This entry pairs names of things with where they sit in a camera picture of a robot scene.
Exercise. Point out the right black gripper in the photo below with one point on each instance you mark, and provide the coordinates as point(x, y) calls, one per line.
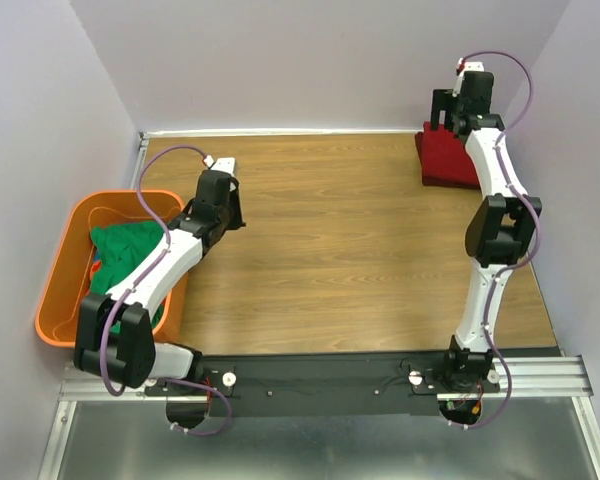
point(442, 101)

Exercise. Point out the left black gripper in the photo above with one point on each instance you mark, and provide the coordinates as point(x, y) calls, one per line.
point(237, 221)

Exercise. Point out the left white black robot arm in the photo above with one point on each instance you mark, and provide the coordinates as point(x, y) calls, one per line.
point(115, 339)

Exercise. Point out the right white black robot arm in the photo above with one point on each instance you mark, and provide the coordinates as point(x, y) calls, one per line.
point(503, 234)

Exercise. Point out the folded dark red t shirt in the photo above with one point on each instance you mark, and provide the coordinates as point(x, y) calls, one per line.
point(445, 183)

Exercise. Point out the green t shirt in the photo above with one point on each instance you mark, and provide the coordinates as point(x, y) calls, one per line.
point(121, 248)

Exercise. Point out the orange t shirt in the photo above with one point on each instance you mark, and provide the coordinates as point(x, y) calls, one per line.
point(95, 267)

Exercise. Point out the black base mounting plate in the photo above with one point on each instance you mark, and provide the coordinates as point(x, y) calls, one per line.
point(359, 383)

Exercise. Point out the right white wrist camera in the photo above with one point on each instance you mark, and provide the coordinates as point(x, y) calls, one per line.
point(463, 68)

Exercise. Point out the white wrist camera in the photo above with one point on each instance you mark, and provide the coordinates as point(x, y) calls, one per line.
point(463, 68)
point(226, 165)

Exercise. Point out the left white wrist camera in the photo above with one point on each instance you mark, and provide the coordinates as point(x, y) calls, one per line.
point(226, 165)

